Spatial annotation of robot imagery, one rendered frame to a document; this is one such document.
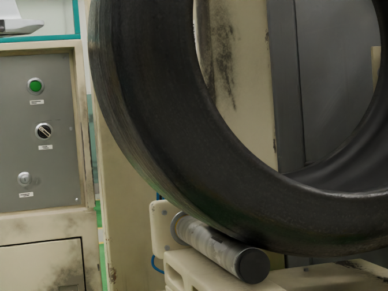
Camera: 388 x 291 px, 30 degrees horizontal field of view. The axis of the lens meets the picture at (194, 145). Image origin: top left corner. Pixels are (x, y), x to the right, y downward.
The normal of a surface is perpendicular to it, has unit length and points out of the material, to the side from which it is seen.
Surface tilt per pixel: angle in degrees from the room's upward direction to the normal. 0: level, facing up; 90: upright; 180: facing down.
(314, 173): 80
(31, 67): 90
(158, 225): 90
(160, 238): 90
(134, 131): 111
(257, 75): 90
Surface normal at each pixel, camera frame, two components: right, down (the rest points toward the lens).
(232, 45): 0.25, 0.04
